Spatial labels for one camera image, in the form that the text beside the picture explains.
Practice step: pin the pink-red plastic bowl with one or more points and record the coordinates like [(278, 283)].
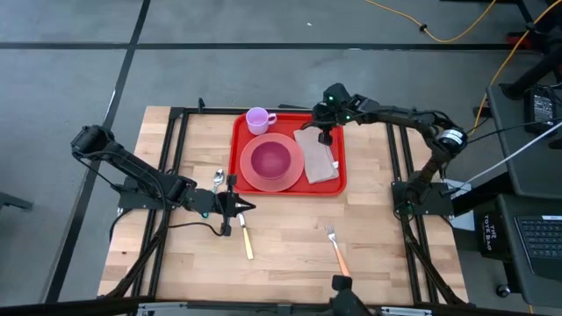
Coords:
[(271, 160)]

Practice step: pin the black aluminium table frame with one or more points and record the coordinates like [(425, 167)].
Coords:
[(211, 110)]

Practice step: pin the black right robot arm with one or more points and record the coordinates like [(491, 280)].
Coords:
[(421, 123)]

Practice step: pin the black chair leg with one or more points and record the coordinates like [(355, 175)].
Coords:
[(15, 201)]

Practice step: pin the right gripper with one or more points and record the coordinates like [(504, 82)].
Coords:
[(338, 105)]

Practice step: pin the dark laptop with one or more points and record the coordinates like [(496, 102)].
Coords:
[(542, 239)]

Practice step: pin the black stand leg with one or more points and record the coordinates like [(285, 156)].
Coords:
[(535, 74)]

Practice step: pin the dark grey desk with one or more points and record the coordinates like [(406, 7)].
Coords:
[(544, 175)]

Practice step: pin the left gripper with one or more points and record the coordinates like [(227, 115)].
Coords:
[(211, 203)]

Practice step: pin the black power adapter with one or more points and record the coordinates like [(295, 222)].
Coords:
[(542, 109)]

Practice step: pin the salmon pink plate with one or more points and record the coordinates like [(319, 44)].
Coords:
[(248, 173)]

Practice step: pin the beige cloth napkin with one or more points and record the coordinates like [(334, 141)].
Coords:
[(318, 162)]

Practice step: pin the black blocky device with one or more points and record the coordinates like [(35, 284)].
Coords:
[(347, 298)]

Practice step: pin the black tote bag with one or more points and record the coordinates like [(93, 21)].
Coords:
[(491, 232)]

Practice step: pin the light pink plastic mug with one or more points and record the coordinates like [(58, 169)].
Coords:
[(257, 120)]

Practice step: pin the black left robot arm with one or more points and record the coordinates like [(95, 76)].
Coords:
[(131, 164)]

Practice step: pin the black caster wheel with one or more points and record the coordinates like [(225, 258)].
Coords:
[(503, 291)]

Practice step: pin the red plastic tray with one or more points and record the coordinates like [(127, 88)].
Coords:
[(287, 125)]

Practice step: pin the silver aluminium bar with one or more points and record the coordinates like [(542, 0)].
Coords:
[(211, 309)]

